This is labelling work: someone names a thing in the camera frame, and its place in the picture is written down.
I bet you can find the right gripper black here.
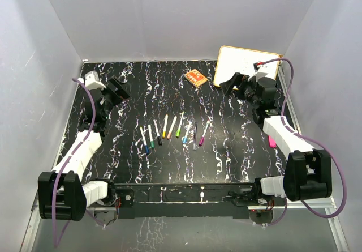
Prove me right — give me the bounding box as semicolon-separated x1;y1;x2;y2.
221;72;260;108

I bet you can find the black cap marker pen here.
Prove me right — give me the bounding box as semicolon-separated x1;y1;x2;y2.
153;119;162;146

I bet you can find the green cap marker pen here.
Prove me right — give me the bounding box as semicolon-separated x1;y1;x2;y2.
148;124;154;148

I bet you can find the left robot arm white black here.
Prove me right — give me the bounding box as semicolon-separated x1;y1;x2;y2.
38;71;130;221

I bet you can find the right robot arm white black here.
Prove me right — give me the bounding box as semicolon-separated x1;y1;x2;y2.
221;72;332;205

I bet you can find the orange cap marker pen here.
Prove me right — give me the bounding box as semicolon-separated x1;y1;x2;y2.
162;114;169;138

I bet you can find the peach cap marker pen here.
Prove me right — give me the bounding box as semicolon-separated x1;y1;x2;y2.
166;116;177;140

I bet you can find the magenta cap marker pen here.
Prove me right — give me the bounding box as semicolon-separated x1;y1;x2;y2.
199;120;210;146

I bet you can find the lime cap marker pen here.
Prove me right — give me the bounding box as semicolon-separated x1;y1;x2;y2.
176;111;184;138

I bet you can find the pink highlighter pen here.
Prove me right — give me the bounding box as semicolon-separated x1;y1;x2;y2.
268;136;277;148

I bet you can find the light blue cap marker pen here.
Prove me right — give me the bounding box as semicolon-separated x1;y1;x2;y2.
183;121;192;144

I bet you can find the dark purple thin pen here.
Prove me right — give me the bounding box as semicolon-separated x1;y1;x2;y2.
193;121;197;151

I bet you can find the orange spiral notebook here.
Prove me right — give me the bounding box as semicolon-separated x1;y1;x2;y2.
185;69;208;88

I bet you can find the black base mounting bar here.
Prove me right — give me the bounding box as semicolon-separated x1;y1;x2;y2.
84;182;286;221

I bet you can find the white board yellow frame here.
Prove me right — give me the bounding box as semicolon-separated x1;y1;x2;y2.
213;45;280;87

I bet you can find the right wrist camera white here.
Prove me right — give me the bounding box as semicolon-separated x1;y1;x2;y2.
248;61;268;81

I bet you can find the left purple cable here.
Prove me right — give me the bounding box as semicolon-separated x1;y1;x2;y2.
52;77;98;249

